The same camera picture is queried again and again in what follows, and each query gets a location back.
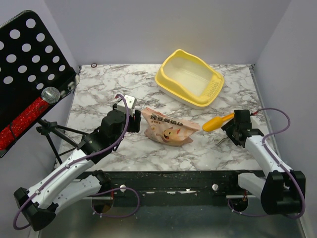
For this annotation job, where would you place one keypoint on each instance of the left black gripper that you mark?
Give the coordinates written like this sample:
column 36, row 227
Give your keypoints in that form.
column 135, row 126

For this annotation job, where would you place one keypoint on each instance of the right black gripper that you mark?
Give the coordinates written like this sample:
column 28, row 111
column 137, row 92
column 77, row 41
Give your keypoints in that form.
column 231, row 129

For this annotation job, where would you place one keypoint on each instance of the pink cat litter bag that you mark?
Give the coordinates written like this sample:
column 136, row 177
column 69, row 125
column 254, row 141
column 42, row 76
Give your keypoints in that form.
column 169, row 131

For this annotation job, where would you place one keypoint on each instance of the yellow plastic litter scoop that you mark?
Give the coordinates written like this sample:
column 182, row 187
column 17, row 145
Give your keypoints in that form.
column 216, row 122

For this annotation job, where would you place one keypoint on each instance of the yellow plastic litter box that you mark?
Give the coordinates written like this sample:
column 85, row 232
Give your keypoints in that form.
column 188, row 79

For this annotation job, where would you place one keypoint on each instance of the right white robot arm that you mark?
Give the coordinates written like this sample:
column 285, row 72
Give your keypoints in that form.
column 282, row 190

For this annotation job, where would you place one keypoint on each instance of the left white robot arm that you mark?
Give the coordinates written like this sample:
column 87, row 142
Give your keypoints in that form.
column 40, row 204

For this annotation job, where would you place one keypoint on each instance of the red glitter microphone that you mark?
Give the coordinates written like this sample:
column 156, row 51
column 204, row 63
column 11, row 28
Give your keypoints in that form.
column 10, row 133

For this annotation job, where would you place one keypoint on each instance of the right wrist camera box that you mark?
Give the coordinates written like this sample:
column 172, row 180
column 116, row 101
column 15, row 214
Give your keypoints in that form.
column 255, row 122

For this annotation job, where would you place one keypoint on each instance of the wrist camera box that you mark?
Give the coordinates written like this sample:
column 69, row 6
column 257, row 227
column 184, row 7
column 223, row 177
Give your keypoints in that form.
column 255, row 122
column 130, row 101

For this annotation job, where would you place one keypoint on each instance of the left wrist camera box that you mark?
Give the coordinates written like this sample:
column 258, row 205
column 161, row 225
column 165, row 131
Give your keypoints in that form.
column 130, row 101

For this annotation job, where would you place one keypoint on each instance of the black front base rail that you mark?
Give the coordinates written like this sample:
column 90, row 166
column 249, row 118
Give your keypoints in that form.
column 179, row 188

